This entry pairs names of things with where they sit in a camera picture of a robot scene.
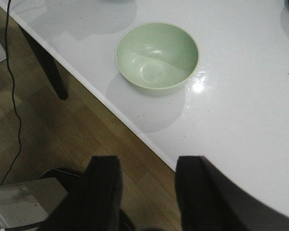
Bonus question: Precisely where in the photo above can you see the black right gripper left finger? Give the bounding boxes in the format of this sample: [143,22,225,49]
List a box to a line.
[39,156,123,231]

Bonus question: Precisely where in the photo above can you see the green bowl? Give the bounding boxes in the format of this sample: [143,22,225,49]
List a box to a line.
[114,22,199,95]

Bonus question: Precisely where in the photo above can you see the grey metal base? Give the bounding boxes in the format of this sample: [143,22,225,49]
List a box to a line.
[0,178,67,228]

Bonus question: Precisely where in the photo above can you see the black table leg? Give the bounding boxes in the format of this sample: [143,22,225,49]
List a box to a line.
[19,26,68,100]

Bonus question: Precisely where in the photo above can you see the black cable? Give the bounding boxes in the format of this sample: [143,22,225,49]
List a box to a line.
[0,0,23,185]

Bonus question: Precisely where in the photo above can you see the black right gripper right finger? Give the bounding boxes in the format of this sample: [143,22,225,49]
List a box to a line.
[174,155,246,231]

